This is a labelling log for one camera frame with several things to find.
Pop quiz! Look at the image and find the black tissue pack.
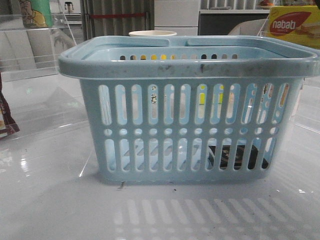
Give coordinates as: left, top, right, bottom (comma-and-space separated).
208, 145, 269, 170

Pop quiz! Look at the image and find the light blue plastic basket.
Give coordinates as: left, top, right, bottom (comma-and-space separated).
58, 35, 320, 183

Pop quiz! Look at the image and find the white cabinet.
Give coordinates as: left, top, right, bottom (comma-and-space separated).
154, 0, 201, 36

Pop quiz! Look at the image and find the clear acrylic display shelf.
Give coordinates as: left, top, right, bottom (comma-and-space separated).
0, 0, 85, 134

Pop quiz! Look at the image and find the grey armchair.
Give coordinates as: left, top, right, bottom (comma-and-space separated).
228, 18, 268, 36

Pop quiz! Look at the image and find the red snack packet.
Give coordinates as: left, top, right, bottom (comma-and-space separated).
0, 78, 20, 139

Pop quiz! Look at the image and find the plate of fruit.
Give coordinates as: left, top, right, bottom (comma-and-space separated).
259, 0, 274, 8

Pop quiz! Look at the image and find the green cartoon label bottle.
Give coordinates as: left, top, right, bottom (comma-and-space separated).
18, 0, 53, 29

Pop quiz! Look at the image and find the yellow nabati wafer box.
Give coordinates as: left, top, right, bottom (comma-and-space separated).
263, 5, 320, 49

